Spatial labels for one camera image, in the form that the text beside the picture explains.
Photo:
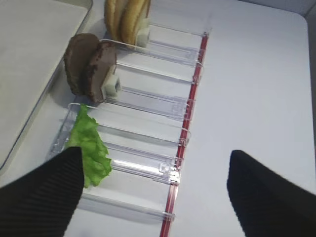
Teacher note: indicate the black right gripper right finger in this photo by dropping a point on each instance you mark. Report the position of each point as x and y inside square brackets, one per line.
[266, 204]

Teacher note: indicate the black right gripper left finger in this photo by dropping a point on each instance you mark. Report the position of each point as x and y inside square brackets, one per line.
[42, 202]

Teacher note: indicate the green lettuce leaf in rack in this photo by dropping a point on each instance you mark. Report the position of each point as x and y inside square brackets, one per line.
[84, 134]

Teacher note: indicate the left brown meat patty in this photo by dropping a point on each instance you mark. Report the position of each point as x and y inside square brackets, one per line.
[80, 49]

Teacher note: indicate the clear acrylic right rack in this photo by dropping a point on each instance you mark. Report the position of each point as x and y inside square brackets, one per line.
[145, 126]

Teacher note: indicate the cream metal tray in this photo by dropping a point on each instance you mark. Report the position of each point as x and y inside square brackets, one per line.
[34, 35]

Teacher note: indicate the left upright bun top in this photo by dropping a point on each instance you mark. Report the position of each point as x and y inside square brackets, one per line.
[113, 11]

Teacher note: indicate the upright bun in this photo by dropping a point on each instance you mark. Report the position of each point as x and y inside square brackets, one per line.
[134, 26]
[113, 11]

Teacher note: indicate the right upright bun top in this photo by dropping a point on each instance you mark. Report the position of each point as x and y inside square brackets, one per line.
[134, 26]

